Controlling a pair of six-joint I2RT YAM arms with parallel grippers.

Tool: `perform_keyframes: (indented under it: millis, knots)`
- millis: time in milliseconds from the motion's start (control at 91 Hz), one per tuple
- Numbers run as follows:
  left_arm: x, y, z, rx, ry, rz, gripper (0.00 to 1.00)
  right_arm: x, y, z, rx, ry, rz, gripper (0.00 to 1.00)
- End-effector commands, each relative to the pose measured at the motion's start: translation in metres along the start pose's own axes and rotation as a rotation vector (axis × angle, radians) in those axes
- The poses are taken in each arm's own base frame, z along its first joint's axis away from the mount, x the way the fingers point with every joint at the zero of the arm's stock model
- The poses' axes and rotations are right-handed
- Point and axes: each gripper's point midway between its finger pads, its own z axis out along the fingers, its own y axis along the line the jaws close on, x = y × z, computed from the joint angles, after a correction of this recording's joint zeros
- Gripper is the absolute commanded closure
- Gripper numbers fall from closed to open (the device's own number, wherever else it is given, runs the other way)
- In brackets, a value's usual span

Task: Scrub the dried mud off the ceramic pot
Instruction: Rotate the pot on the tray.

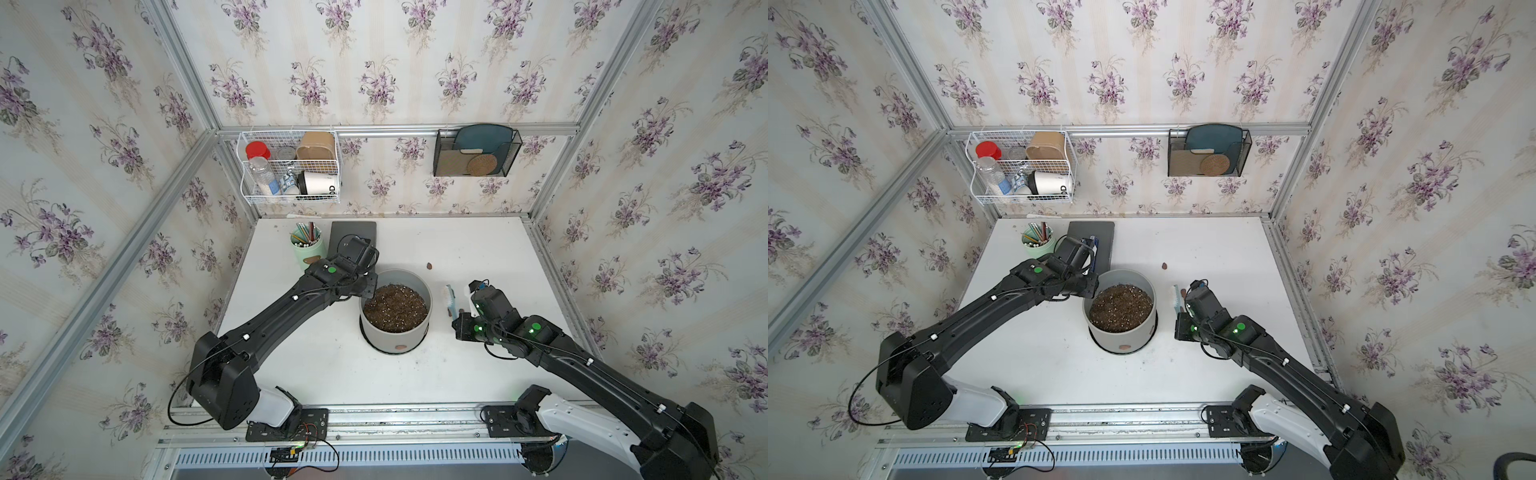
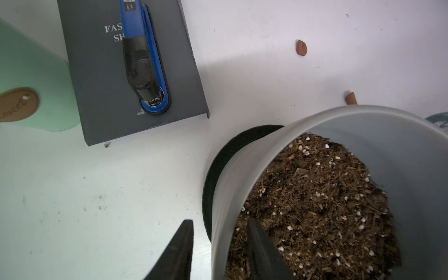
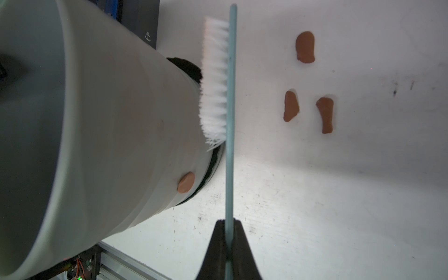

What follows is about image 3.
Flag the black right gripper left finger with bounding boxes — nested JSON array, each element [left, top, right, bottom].
[[196, 220, 227, 280]]

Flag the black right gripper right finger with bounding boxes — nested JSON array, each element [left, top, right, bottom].
[[232, 219, 262, 280]]

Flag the light teal scrub brush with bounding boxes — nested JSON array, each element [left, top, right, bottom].
[[199, 3, 238, 280]]

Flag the grey ceramic pot with soil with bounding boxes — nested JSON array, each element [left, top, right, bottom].
[[1, 1, 209, 280]]

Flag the brown mud patch on pot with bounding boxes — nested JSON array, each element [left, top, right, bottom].
[[177, 172, 196, 194]]

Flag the dark grey book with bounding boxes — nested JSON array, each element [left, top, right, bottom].
[[91, 0, 160, 49]]

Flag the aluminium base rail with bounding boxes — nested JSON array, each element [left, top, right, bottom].
[[95, 242, 170, 280]]

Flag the small circuit board with wires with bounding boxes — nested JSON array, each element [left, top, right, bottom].
[[34, 244, 102, 280]]

